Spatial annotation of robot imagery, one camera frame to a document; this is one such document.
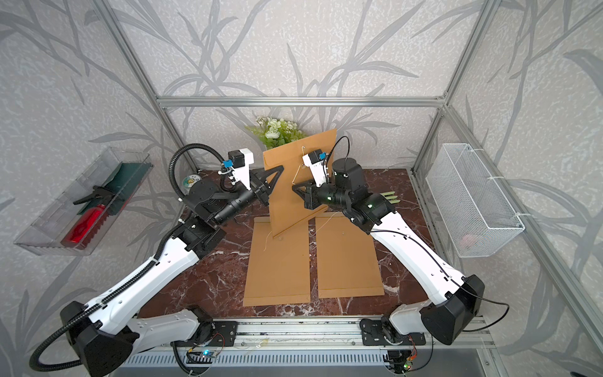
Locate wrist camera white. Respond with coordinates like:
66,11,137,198
218,149,254,190
302,149,328,187

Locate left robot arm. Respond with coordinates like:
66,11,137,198
29,143,284,376

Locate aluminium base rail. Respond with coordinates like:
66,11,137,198
97,315,496,352

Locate clear plastic wall tray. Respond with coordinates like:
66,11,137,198
14,148,153,256

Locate green garden fork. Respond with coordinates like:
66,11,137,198
381,192,400,204

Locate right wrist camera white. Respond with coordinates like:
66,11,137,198
302,149,328,187

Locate white wire mesh basket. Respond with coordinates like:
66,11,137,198
426,143,524,259

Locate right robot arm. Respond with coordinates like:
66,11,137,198
292,147,510,346

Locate green plant white flowers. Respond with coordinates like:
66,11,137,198
246,116,308,149

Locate brown file bag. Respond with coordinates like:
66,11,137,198
262,128,339,239
243,217,310,307
315,213,385,298

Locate dark green cloth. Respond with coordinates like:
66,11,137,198
73,163,152,216

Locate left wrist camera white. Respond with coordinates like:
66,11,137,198
218,149,254,190

